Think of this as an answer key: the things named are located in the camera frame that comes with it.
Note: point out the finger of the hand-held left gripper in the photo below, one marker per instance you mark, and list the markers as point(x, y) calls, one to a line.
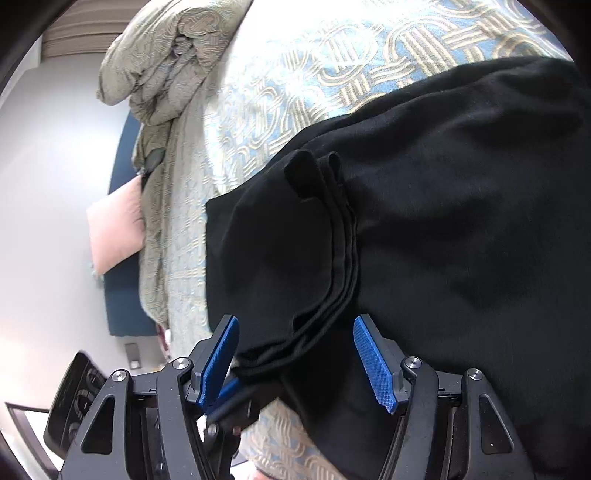
point(231, 408)

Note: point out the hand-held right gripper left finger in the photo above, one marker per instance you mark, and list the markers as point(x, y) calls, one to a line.
point(219, 364)

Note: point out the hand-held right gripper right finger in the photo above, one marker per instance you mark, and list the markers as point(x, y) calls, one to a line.
point(374, 364)

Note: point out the black pants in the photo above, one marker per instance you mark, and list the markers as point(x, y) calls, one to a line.
point(461, 207)

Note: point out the black patterned appliance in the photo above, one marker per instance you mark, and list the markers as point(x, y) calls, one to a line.
point(69, 406)

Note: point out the pink pillow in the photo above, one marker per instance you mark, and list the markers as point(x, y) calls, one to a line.
point(117, 226)

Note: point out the dark framed panel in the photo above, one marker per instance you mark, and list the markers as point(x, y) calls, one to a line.
point(23, 415)

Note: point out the olive crumpled cloth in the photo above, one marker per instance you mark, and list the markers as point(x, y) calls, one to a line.
point(150, 157)

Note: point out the bed with patterned bedspread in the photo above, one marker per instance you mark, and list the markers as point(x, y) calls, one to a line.
point(277, 92)

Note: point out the folded grey-green duvet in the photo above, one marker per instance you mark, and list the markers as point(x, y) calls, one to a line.
point(161, 60)

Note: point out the beige curtain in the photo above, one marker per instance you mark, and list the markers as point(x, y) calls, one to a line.
point(78, 46)

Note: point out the grey wall socket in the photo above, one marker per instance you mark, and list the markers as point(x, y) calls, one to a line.
point(133, 355)

